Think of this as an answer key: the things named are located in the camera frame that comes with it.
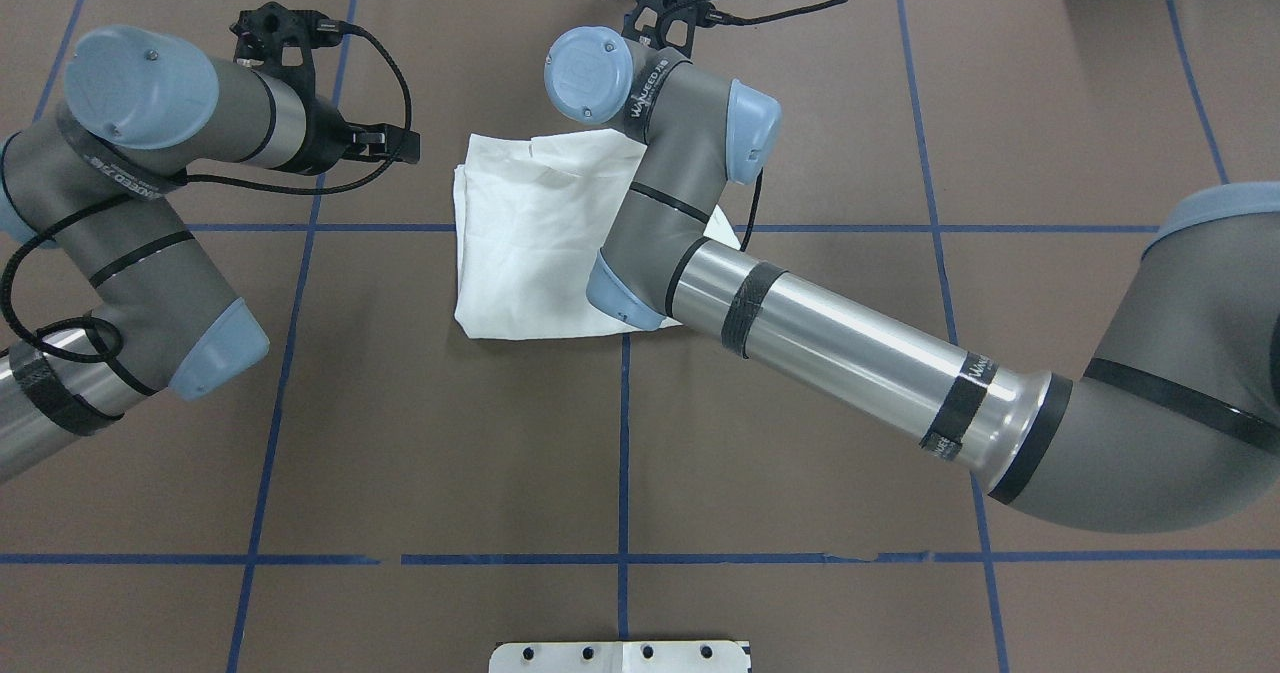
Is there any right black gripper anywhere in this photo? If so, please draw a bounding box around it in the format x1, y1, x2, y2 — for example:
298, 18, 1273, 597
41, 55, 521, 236
620, 0, 713, 59

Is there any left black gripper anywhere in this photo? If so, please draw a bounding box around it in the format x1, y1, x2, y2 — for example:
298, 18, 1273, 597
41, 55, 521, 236
230, 3, 421, 177

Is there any white long-sleeve printed shirt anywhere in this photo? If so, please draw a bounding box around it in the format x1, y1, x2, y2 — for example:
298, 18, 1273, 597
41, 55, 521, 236
452, 127, 742, 342

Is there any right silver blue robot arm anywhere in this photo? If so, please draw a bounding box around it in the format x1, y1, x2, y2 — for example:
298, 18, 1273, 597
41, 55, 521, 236
544, 26, 1279, 535

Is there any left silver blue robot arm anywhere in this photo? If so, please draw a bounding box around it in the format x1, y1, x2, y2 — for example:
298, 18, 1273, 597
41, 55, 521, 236
1, 3, 420, 481

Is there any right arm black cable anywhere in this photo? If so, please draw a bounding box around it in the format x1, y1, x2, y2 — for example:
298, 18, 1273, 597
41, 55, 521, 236
700, 0, 851, 255

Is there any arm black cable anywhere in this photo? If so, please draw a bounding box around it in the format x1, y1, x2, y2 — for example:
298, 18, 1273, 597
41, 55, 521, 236
0, 20, 415, 366
700, 0, 851, 255

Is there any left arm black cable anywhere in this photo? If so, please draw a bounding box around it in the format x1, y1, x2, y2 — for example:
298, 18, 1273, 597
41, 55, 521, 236
0, 20, 415, 366

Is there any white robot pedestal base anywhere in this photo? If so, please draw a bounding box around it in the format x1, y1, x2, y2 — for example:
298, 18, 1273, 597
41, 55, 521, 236
488, 640, 753, 672

